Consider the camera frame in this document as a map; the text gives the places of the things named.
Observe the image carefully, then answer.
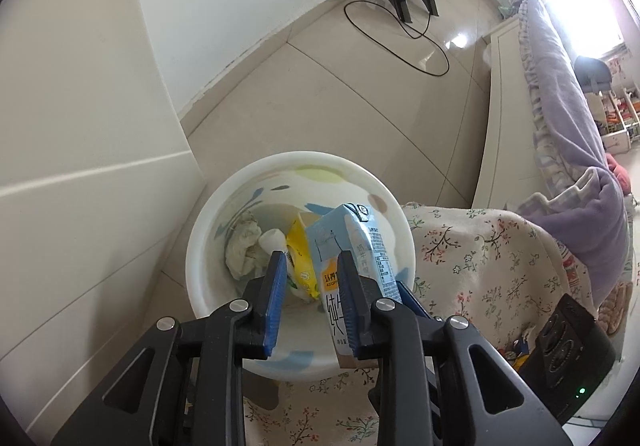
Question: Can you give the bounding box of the blue milk carton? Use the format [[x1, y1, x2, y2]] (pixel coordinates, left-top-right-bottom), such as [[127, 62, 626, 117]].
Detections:
[[305, 203, 404, 370]]

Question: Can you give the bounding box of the white patterned plastic basin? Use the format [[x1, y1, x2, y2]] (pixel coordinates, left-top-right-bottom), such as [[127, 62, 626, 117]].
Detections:
[[186, 152, 416, 382]]

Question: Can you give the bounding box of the white bed frame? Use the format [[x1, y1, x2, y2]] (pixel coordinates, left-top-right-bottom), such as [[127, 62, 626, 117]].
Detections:
[[472, 19, 539, 212]]

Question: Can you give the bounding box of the yellow snack packet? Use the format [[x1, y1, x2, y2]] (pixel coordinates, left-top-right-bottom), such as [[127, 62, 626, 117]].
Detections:
[[286, 219, 321, 301]]

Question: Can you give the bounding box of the crumpled beige tissue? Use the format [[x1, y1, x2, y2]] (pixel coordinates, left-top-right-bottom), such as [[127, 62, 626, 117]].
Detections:
[[224, 221, 272, 280]]

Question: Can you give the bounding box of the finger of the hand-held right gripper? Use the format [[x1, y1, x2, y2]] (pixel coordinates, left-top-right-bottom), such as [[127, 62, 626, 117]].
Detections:
[[396, 279, 435, 323]]

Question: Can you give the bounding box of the purple ruffled quilt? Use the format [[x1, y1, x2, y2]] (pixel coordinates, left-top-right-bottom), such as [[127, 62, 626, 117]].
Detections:
[[500, 0, 629, 313]]

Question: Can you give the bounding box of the floral blanket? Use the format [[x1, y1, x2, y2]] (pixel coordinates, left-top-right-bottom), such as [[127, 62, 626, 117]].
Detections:
[[242, 201, 627, 446]]

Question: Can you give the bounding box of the grey chair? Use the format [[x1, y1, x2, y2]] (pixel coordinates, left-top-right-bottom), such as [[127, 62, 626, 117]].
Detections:
[[574, 56, 614, 95]]

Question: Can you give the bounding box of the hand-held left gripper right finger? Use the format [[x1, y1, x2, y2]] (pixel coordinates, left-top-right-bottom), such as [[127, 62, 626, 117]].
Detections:
[[335, 250, 576, 446]]

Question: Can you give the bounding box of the white wardrobe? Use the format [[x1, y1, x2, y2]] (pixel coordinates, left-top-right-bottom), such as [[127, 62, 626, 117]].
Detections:
[[0, 0, 209, 363]]

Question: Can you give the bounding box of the white toy shelf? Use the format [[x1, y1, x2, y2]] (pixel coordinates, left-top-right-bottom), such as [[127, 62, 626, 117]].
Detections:
[[597, 85, 640, 153]]

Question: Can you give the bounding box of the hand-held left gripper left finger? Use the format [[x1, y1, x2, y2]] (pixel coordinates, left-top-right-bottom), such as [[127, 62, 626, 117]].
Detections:
[[50, 250, 289, 446]]

